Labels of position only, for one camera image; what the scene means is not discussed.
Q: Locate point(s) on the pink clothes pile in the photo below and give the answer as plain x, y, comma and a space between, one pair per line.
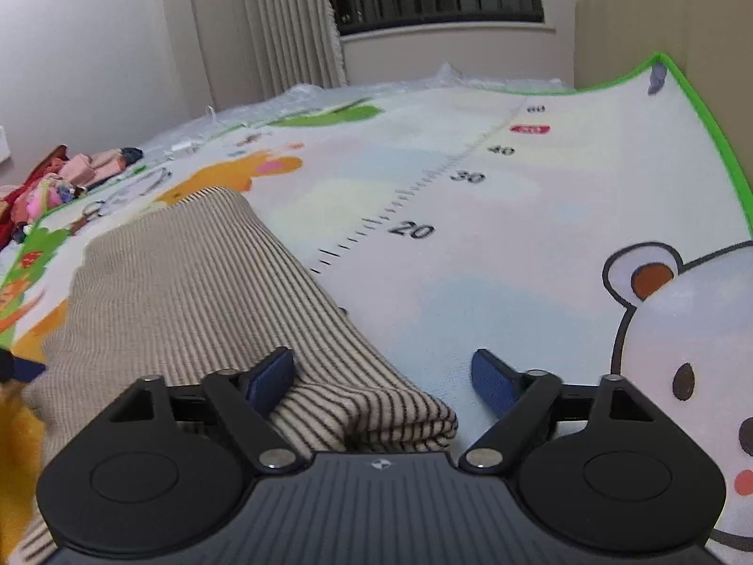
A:
57, 180

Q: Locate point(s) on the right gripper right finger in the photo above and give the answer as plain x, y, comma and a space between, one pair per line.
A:
522, 403

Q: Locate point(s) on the beige striped knit garment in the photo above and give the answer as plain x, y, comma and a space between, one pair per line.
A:
203, 286

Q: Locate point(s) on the cartoon animal play mat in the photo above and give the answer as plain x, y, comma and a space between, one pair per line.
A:
604, 236

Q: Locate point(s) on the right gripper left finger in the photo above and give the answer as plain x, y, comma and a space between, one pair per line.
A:
243, 401

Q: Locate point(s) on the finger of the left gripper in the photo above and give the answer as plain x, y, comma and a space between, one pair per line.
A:
14, 368

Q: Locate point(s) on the beige pleated curtain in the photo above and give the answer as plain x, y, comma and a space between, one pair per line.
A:
295, 42

